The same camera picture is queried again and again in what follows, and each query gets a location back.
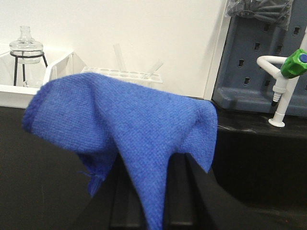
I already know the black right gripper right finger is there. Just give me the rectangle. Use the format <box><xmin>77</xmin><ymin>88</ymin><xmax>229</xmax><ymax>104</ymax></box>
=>
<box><xmin>165</xmin><ymin>153</ymin><xmax>270</xmax><ymax>230</ymax></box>

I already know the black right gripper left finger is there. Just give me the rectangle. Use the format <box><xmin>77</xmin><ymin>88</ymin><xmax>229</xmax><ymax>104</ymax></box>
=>
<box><xmin>71</xmin><ymin>156</ymin><xmax>146</xmax><ymax>230</ymax></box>

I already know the blue cloth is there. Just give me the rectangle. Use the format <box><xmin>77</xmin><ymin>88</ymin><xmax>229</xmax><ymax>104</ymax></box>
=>
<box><xmin>23</xmin><ymin>73</ymin><xmax>217</xmax><ymax>230</ymax></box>

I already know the black lab sink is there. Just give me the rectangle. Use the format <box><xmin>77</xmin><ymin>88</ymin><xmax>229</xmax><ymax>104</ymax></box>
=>
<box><xmin>211</xmin><ymin>117</ymin><xmax>307</xmax><ymax>211</ymax></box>

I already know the white test tube rack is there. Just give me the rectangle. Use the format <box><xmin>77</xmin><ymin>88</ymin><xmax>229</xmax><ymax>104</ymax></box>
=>
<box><xmin>81</xmin><ymin>67</ymin><xmax>163</xmax><ymax>88</ymax></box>

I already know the glass test tube leaning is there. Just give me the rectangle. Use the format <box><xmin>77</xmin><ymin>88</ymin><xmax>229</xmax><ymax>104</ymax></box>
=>
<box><xmin>142</xmin><ymin>60</ymin><xmax>164</xmax><ymax>79</ymax></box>

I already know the white tray with flask stand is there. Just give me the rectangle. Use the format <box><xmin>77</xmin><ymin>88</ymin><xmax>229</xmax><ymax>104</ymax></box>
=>
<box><xmin>0</xmin><ymin>47</ymin><xmax>86</xmax><ymax>108</ymax></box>

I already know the glass test tube upright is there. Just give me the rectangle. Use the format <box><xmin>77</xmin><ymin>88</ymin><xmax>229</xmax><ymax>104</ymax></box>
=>
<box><xmin>113</xmin><ymin>44</ymin><xmax>127</xmax><ymax>72</ymax></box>

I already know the white faucet with green knob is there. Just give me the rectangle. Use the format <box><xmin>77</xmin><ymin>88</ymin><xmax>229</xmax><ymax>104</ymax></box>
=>
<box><xmin>256</xmin><ymin>48</ymin><xmax>307</xmax><ymax>127</ymax></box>

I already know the glass flask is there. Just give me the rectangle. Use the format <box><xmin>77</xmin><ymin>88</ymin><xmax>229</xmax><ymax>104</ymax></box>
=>
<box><xmin>9</xmin><ymin>26</ymin><xmax>43</xmax><ymax>64</ymax></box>

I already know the bag of grey pegs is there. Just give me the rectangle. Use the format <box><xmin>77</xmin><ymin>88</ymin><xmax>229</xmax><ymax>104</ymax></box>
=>
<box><xmin>224</xmin><ymin>0</ymin><xmax>293</xmax><ymax>30</ymax></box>

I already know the black wire tripod stand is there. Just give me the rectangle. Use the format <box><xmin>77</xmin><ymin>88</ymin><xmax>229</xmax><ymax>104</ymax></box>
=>
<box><xmin>10</xmin><ymin>51</ymin><xmax>48</xmax><ymax>86</ymax></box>

